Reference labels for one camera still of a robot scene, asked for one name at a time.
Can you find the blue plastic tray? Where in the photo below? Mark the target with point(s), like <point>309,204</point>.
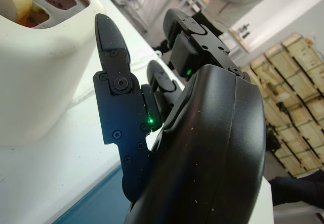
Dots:
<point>101,203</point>

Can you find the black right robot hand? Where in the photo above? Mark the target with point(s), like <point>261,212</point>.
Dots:
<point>202,145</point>

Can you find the toast slice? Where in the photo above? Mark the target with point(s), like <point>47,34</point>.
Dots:
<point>12,1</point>

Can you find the cream white toaster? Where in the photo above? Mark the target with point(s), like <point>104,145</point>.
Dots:
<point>43,69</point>

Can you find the stacked wooden crates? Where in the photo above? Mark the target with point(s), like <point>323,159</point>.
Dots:
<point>298,95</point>

